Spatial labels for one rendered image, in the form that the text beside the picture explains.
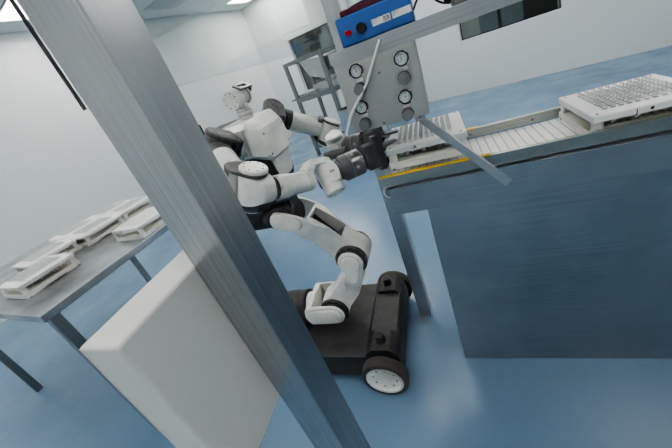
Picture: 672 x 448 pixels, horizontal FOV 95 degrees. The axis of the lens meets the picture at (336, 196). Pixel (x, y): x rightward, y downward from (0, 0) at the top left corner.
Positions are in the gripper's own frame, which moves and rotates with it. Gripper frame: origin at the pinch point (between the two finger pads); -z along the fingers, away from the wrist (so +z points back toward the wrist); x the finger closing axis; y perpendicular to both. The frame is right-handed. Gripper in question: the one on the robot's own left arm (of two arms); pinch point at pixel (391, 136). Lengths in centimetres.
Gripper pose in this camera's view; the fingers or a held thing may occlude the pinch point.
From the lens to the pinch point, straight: 117.6
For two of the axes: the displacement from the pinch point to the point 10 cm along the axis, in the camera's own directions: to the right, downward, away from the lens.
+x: 3.5, 8.5, 3.8
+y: -3.6, 5.0, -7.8
